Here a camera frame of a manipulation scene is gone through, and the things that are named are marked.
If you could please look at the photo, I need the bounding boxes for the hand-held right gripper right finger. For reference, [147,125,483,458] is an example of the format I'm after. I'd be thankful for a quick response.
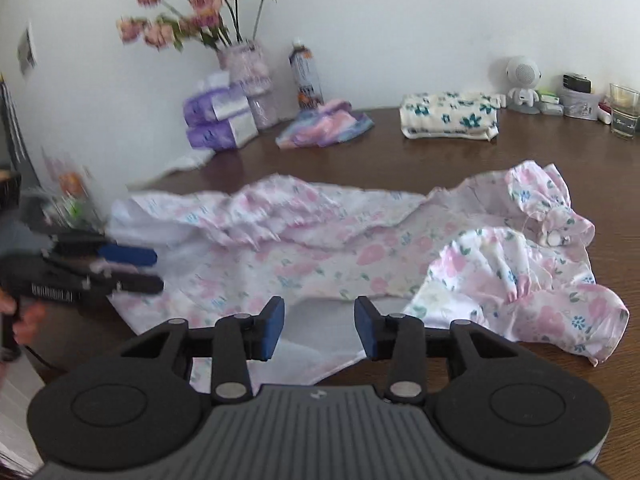
[354,296,521,407]

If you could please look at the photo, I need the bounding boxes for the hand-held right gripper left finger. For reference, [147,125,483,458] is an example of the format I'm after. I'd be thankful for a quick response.
[119,296,286,407]

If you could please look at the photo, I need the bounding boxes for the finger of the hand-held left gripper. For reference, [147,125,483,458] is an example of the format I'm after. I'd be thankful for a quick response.
[50,232,158,267]
[85,269,165,297]

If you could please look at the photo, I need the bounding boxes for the pink floral dress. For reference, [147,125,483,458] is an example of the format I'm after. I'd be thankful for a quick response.
[107,160,631,396]

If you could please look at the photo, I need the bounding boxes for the person's left hand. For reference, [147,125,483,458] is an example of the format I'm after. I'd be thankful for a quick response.
[0,290,49,346]

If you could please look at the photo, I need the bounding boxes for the crumpled white tissue paper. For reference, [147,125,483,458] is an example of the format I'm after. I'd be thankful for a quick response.
[125,151,217,192]

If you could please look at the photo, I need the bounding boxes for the purple tissue pack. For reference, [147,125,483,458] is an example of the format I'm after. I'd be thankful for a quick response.
[185,115,259,152]
[182,72,251,126]

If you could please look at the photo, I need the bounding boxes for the pastel pink purple towel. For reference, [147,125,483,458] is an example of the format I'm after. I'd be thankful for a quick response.
[276,99,376,149]

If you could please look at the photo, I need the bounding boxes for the folded white teal-flower cloth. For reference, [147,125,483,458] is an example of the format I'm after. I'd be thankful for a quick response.
[399,91,506,142]

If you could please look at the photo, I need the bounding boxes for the plastic drink bottle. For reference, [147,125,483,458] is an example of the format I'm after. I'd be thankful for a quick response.
[288,37,325,111]

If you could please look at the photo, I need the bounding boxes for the vase of pink roses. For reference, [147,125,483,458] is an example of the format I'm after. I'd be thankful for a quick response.
[116,0,287,53]

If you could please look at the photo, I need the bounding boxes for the green white small boxes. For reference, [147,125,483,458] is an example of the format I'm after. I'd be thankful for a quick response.
[537,89,563,117]

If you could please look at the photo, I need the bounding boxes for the white robot figurine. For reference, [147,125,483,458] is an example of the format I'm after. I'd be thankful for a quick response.
[504,56,545,115]

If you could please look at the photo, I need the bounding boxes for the white printed container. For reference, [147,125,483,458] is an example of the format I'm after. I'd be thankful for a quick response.
[559,87,601,121]

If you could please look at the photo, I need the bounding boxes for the clear glass cup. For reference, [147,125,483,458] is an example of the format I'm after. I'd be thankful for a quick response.
[608,82,640,141]

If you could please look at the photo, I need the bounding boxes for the wire rack with small items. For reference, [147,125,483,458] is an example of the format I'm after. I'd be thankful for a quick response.
[30,147,108,233]

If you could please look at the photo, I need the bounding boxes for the white wall notice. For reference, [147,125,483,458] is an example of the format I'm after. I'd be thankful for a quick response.
[16,22,38,78]

